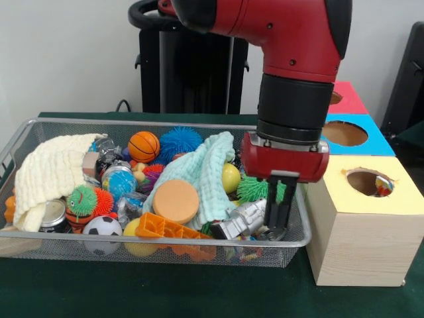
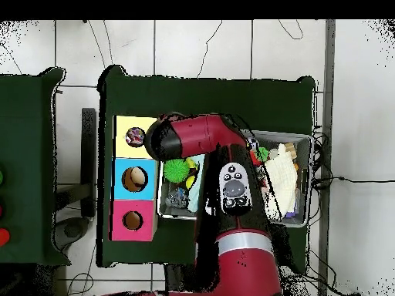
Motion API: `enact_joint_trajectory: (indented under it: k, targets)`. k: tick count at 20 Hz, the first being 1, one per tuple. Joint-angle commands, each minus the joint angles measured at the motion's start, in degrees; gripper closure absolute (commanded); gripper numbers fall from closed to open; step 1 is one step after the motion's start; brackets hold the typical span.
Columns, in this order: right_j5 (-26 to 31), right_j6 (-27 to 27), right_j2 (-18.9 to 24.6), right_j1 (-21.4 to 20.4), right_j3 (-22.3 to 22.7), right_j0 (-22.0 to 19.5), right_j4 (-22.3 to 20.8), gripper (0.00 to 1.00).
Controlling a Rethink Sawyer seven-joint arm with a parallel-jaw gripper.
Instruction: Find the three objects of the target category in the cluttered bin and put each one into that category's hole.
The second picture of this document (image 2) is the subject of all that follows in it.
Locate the light blue cloth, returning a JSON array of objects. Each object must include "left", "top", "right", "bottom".
[{"left": 186, "top": 153, "right": 206, "bottom": 214}]

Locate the multicolour spotted cloth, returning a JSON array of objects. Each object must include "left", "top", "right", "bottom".
[{"left": 125, "top": 126, "right": 147, "bottom": 148}]

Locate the clear mesh bin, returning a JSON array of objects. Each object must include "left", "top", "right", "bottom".
[{"left": 156, "top": 123, "right": 314, "bottom": 229}]

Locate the wooden box with three holes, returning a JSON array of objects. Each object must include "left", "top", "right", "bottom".
[{"left": 109, "top": 115, "right": 163, "bottom": 242}]

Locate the green spiky ball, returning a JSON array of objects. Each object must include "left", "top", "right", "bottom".
[{"left": 163, "top": 157, "right": 191, "bottom": 184}]

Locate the dark green table cloth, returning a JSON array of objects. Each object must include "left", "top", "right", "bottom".
[
  {"left": 96, "top": 64, "right": 316, "bottom": 275},
  {"left": 0, "top": 66, "right": 72, "bottom": 267}
]

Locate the cream white cloth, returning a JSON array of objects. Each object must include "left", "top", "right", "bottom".
[{"left": 263, "top": 143, "right": 299, "bottom": 221}]

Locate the black flat stand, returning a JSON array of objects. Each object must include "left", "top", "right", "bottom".
[{"left": 80, "top": 107, "right": 97, "bottom": 218}]

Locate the grey round base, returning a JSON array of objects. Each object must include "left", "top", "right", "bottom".
[{"left": 52, "top": 216, "right": 90, "bottom": 251}]

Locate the black cable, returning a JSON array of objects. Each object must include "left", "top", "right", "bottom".
[{"left": 311, "top": 176, "right": 395, "bottom": 186}]

